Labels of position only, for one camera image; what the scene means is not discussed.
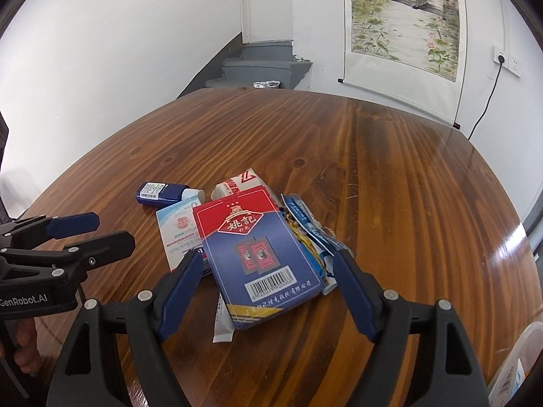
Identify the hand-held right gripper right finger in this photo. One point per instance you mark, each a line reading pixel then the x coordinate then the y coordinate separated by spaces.
pixel 356 292

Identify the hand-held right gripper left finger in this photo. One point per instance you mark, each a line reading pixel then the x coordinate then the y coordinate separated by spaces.
pixel 182 292

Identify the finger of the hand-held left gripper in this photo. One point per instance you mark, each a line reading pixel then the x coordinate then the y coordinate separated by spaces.
pixel 72 224
pixel 106 246

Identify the white tube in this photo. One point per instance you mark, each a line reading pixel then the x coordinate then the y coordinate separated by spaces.
pixel 222 326

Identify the light blue white carton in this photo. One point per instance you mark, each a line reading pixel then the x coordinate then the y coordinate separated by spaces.
pixel 178 229

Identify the dark blue bottle white cap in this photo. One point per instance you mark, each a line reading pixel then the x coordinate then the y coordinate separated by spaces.
pixel 161 193

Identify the blue white plastic packet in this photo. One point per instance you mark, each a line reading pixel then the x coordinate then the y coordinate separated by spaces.
pixel 309 224

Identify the red blue playing card box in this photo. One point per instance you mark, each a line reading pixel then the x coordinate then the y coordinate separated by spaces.
pixel 258 258

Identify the bandage roll clear packet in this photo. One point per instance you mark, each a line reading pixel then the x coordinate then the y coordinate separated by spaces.
pixel 242 182

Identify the clear plastic container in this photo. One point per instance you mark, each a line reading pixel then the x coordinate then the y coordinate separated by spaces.
pixel 524 347

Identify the white blue medicine box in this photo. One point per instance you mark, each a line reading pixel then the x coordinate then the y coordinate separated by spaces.
pixel 509 383

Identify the wooden desktop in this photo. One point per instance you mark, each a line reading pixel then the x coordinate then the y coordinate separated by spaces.
pixel 403 199

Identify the person's left hand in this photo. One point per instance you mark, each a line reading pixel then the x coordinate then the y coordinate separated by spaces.
pixel 27 343

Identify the foil bowl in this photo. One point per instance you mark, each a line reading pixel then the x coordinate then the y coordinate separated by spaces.
pixel 266 84

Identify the grey stairs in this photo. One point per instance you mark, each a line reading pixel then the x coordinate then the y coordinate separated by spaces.
pixel 258 68

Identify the hanging scroll painting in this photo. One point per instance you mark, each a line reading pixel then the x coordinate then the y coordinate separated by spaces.
pixel 403 17

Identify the white door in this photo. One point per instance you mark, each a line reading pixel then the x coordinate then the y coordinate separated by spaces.
pixel 267 0

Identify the white wall socket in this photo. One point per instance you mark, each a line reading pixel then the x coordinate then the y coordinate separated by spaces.
pixel 511 62

